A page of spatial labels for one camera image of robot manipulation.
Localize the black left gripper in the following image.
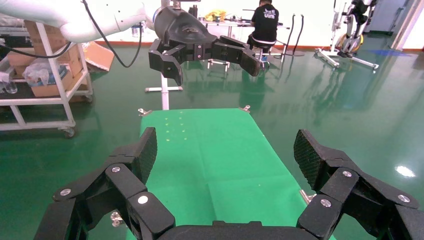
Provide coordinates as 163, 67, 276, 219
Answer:
148, 5, 262, 87

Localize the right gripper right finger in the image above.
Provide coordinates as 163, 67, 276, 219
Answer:
293, 129, 424, 240

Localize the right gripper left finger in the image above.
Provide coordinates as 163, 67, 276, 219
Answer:
33, 126, 176, 240

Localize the flat cardboard sheet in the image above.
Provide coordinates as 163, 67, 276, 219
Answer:
82, 41, 116, 73

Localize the brown cardboard box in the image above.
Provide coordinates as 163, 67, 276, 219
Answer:
30, 70, 76, 98
23, 19, 69, 56
6, 44, 84, 78

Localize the yellow object on desk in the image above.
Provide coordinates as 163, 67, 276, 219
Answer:
204, 9, 228, 23

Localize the white desk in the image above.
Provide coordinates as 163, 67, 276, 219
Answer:
198, 17, 292, 39

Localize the white table foot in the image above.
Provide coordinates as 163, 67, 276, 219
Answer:
144, 72, 184, 111

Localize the metal stool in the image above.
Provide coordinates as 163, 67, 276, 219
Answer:
252, 42, 286, 70

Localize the person in black shirt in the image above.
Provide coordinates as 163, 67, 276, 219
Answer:
246, 0, 280, 51

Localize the clear plastic bag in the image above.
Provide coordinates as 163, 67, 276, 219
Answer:
22, 58, 62, 88

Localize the white metal cart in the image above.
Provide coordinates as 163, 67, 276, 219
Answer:
0, 21, 95, 139

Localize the black and yellow machine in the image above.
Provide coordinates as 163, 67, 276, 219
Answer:
334, 0, 379, 59

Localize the clear plastic bottle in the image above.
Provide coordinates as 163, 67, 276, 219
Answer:
0, 70, 18, 95

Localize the white metal leg frame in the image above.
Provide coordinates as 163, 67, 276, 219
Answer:
206, 58, 231, 72

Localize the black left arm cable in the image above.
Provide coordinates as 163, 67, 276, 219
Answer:
0, 0, 144, 69

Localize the white rig frame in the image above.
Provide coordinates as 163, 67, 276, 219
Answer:
313, 0, 381, 72

